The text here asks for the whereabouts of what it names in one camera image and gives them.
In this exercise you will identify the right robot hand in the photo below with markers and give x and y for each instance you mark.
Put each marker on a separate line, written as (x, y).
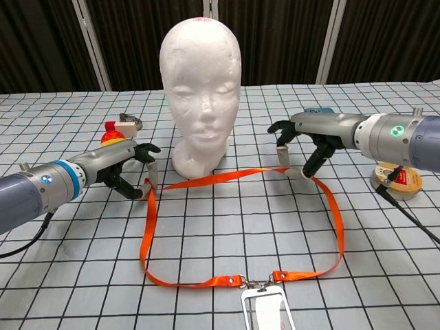
(323, 125)

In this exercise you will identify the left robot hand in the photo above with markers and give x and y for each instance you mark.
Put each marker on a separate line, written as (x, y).
(110, 158)

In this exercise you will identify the white clear badge holder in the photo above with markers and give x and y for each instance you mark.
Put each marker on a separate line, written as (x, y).
(268, 309)

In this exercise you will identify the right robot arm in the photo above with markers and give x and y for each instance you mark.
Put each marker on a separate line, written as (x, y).
(412, 137)

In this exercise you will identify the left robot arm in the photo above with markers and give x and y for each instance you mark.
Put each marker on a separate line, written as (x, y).
(20, 199)

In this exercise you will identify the white foam mannequin head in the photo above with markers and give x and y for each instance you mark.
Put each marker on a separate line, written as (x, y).
(199, 68)

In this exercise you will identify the teal blue smartphone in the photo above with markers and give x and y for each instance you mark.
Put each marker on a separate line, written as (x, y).
(319, 110)

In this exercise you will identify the red and yellow ball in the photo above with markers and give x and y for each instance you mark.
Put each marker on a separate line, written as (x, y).
(110, 139)

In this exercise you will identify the small red block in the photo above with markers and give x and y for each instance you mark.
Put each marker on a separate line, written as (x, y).
(110, 126)

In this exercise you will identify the pink white block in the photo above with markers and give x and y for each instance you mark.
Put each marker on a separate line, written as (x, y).
(125, 130)

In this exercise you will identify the small grey dark object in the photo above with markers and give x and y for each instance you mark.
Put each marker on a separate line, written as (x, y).
(135, 120)

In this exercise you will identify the dark pleated screen panel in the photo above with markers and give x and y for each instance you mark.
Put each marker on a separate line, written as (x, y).
(275, 41)
(34, 41)
(137, 41)
(388, 41)

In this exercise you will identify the round tape roll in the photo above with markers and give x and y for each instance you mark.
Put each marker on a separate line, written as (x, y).
(409, 185)

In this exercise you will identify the checked grey tablecloth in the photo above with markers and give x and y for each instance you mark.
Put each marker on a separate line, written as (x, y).
(68, 275)

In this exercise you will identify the white screen frame post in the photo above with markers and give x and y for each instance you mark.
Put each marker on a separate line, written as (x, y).
(210, 8)
(330, 44)
(92, 44)

